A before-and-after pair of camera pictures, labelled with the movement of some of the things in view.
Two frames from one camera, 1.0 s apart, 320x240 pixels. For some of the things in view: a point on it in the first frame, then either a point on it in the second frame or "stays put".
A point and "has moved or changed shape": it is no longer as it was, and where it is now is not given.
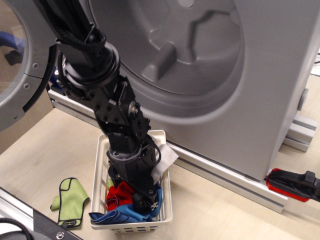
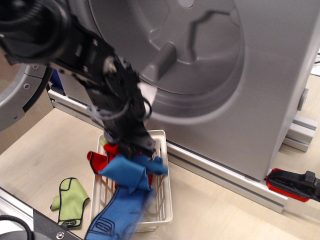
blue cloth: (128, 212) has moved or changed shape
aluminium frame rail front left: (11, 207) stays put
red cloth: (120, 194) -> (96, 160)
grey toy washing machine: (225, 80) stays put
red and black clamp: (301, 186) stays put
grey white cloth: (168, 157) -> (148, 92)
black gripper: (135, 169) -> (122, 118)
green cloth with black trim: (72, 196) stays put
